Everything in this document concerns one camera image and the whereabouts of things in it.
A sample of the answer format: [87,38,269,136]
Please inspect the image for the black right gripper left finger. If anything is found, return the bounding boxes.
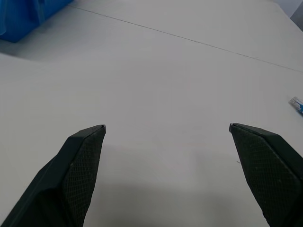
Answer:
[0,124,107,227]

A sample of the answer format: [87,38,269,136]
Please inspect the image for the blue plastic bin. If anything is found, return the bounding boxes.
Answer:
[0,0,74,44]

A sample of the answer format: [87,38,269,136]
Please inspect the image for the small blue clear object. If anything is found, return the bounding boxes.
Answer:
[288,96,303,114]

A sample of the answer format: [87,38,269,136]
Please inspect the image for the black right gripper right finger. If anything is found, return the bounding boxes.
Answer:
[229,122,303,227]

